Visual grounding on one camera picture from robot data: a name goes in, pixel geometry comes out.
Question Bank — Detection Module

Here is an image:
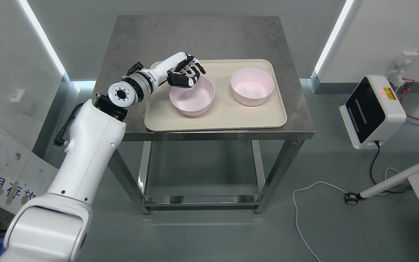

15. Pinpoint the beige plastic tray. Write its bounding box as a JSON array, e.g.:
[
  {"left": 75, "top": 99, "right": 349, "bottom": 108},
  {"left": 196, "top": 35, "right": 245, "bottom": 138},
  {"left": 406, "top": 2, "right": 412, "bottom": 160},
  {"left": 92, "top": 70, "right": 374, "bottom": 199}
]
[{"left": 144, "top": 59, "right": 287, "bottom": 132}]

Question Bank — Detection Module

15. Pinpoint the pink bowl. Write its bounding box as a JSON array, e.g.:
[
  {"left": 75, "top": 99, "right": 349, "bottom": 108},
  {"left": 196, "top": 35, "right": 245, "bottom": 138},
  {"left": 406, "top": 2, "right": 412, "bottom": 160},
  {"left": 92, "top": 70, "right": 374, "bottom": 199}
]
[
  {"left": 231, "top": 68, "right": 275, "bottom": 107},
  {"left": 169, "top": 76, "right": 216, "bottom": 116}
]

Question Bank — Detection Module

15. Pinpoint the stainless steel table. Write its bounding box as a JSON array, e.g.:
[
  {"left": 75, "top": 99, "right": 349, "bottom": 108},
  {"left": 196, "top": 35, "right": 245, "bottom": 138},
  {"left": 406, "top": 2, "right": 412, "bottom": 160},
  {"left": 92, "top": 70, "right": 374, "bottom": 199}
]
[{"left": 95, "top": 15, "right": 316, "bottom": 215}]

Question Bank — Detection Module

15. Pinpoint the white wall socket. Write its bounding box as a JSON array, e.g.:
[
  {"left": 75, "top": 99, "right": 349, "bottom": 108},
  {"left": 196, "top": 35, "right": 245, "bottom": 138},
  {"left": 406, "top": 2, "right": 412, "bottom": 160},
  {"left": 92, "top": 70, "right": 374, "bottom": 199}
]
[{"left": 387, "top": 50, "right": 419, "bottom": 88}]

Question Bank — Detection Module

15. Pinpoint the white sign with blue letters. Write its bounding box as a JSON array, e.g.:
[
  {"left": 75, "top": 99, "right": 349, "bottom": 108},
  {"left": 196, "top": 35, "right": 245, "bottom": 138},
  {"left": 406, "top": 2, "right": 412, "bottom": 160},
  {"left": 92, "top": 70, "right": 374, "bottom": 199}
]
[{"left": 0, "top": 125, "right": 58, "bottom": 214}]

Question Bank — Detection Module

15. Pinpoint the black power cable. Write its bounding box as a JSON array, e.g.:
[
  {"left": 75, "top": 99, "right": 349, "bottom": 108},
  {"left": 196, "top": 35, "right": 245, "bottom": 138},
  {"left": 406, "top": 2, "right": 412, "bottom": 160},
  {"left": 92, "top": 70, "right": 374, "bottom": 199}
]
[{"left": 370, "top": 141, "right": 412, "bottom": 194}]

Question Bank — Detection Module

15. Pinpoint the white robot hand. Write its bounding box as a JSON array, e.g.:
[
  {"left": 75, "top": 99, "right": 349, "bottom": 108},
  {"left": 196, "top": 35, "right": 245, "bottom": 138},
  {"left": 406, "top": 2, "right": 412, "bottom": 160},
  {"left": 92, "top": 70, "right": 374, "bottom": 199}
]
[{"left": 158, "top": 52, "right": 206, "bottom": 88}]

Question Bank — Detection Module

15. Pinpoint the white black box device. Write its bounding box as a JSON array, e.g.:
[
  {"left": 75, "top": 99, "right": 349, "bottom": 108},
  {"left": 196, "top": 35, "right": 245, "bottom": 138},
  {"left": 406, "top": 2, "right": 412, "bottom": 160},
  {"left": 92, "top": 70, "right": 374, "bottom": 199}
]
[{"left": 339, "top": 75, "right": 406, "bottom": 149}]

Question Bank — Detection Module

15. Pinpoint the white floor cable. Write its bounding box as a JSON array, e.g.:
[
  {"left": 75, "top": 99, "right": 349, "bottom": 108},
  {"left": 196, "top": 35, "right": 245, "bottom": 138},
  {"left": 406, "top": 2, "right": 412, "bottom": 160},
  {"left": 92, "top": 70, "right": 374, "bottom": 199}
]
[{"left": 292, "top": 168, "right": 410, "bottom": 262}]

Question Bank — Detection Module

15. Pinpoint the white stand leg with caster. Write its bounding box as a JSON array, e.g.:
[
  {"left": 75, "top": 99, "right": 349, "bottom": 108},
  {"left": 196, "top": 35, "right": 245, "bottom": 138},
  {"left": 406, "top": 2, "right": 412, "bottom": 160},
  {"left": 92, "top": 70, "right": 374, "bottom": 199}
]
[{"left": 344, "top": 163, "right": 419, "bottom": 205}]

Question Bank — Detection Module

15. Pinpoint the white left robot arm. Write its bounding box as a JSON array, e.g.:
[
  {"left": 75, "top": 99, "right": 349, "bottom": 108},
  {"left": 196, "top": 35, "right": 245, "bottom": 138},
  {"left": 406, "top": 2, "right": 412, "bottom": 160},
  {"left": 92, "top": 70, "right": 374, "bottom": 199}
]
[{"left": 0, "top": 52, "right": 205, "bottom": 262}]

